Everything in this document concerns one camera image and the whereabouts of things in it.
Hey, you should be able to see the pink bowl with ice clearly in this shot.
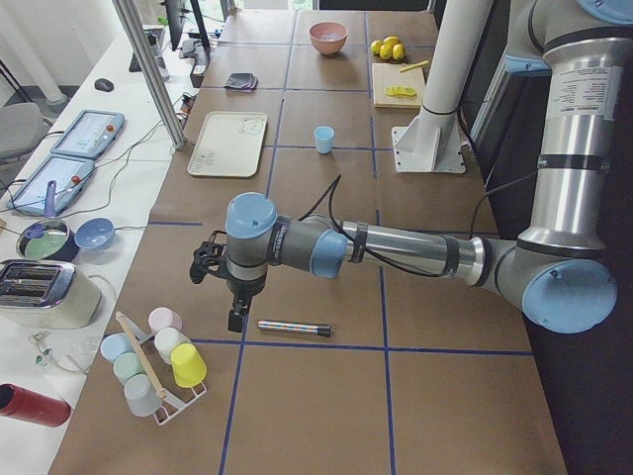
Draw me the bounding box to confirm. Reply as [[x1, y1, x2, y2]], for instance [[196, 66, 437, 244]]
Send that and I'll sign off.
[[309, 22, 348, 55]]

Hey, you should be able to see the grey folded cloth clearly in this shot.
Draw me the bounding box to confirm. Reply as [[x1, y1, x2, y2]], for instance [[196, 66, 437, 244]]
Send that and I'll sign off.
[[224, 72, 259, 93]]

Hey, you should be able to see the light blue plastic cup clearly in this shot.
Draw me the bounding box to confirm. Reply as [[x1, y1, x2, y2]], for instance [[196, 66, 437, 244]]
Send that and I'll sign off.
[[314, 126, 335, 154]]

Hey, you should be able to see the aluminium frame post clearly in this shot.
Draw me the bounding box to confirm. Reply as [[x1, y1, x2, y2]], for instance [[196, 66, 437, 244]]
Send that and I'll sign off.
[[112, 0, 186, 150]]

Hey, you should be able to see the yellow cup on rack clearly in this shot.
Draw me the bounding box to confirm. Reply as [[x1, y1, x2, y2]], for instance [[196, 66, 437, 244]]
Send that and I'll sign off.
[[170, 342, 207, 388]]

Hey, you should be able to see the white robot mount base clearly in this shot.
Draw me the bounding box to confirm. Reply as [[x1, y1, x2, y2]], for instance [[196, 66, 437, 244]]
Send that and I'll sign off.
[[392, 0, 493, 173]]

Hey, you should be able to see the striped metal muddler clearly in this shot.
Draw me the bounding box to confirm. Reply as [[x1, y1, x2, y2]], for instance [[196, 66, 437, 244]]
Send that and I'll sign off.
[[257, 320, 331, 337]]

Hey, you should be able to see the grey office chair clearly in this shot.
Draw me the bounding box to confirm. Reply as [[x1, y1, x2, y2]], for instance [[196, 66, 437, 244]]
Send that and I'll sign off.
[[1, 103, 53, 165]]

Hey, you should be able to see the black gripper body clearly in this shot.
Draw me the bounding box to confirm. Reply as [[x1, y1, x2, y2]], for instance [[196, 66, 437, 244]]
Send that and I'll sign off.
[[226, 277, 265, 308]]

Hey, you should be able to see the cream toaster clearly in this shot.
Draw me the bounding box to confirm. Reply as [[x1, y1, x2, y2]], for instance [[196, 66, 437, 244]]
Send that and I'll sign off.
[[1, 259, 102, 330]]

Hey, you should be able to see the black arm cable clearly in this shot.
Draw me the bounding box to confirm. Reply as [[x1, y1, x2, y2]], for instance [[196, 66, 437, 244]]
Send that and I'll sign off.
[[296, 173, 446, 278]]

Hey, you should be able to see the yellow knife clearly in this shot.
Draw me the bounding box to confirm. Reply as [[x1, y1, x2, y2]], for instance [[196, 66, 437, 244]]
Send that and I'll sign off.
[[399, 60, 430, 73]]

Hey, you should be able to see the blue teach pendant near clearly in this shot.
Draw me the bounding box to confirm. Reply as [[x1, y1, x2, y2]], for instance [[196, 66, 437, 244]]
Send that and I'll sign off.
[[6, 154, 95, 218]]

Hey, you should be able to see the white wire cup rack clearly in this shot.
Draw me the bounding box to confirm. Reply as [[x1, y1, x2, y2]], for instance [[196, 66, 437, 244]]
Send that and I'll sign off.
[[115, 312, 208, 426]]

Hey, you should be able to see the blue teach pendant far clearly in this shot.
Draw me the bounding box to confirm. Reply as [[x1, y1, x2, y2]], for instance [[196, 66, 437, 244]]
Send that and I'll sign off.
[[50, 110, 126, 160]]

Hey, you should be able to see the lemon slice on board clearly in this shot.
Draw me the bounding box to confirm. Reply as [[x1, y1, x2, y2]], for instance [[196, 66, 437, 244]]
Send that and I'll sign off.
[[385, 86, 404, 97]]

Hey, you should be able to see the whole yellow lemon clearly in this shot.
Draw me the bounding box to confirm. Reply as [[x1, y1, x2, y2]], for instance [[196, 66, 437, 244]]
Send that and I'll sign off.
[[383, 36, 402, 48]]

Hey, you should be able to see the cream bear serving tray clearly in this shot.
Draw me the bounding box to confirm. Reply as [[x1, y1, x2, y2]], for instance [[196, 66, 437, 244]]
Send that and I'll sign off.
[[187, 111, 268, 178]]

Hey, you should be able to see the black computer mouse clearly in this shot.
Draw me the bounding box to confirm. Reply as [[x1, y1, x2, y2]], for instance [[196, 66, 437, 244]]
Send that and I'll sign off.
[[94, 78, 115, 92]]

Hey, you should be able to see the green cup on rack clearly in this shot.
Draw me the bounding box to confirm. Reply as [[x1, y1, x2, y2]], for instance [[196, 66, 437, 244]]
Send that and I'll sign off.
[[113, 352, 145, 385]]

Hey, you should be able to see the pink cup on rack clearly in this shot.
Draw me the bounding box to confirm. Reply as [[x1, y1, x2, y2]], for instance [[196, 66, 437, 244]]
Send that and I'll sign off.
[[147, 307, 183, 334]]

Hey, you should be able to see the blue teach pendant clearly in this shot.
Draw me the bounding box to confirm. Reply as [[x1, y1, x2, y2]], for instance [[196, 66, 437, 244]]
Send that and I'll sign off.
[[6, 154, 95, 218], [50, 110, 126, 160]]

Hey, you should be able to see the grey cup on rack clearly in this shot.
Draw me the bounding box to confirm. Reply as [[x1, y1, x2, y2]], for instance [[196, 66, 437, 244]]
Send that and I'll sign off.
[[124, 374, 162, 417]]

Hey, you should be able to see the white cup on rack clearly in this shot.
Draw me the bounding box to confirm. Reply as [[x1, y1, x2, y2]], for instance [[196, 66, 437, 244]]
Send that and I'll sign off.
[[153, 327, 191, 365]]

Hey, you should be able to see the red cylinder container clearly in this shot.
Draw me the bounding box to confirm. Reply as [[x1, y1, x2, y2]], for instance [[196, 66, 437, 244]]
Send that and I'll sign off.
[[1, 383, 71, 428]]

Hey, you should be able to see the wooden cutting board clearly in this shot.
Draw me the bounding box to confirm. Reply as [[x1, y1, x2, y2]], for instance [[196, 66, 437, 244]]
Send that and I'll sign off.
[[371, 63, 425, 109]]

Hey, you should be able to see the blue saucepan with handle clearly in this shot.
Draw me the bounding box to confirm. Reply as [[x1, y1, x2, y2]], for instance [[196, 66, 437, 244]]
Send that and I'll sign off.
[[16, 180, 79, 262]]

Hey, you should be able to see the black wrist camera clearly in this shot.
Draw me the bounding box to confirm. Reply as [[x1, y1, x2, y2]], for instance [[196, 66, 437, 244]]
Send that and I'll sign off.
[[189, 230, 229, 284]]

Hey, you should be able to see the light blue rack cup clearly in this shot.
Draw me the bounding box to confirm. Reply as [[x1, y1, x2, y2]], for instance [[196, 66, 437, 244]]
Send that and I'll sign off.
[[100, 332, 134, 364]]

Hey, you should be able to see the blue bowl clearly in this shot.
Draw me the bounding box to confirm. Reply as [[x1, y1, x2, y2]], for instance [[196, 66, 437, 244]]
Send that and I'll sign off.
[[74, 218, 116, 250]]

